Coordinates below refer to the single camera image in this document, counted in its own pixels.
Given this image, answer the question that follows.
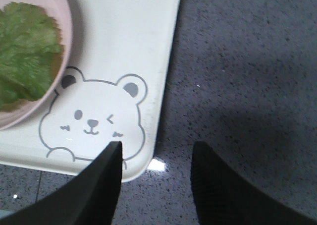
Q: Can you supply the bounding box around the cream bear serving tray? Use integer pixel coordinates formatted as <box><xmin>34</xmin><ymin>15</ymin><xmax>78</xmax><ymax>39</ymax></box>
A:
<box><xmin>0</xmin><ymin>0</ymin><xmax>180</xmax><ymax>182</ymax></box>

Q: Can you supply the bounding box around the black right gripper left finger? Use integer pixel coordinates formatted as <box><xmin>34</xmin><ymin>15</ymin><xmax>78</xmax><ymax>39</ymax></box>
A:
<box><xmin>0</xmin><ymin>141</ymin><xmax>123</xmax><ymax>225</ymax></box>

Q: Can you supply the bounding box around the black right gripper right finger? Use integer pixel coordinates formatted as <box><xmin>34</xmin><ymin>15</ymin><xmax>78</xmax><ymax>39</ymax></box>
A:
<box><xmin>190</xmin><ymin>141</ymin><xmax>317</xmax><ymax>225</ymax></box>

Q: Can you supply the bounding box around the pink round plate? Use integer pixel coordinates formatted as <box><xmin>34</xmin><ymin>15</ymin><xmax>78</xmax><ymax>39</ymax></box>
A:
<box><xmin>0</xmin><ymin>0</ymin><xmax>73</xmax><ymax>130</ymax></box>

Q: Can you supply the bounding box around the grey stone countertop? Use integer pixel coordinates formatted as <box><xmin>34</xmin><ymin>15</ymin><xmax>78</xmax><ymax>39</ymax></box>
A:
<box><xmin>0</xmin><ymin>0</ymin><xmax>317</xmax><ymax>225</ymax></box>

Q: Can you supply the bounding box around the green lettuce leaf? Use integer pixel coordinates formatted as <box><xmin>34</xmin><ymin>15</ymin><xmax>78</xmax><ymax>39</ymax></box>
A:
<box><xmin>0</xmin><ymin>1</ymin><xmax>63</xmax><ymax>108</ymax></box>

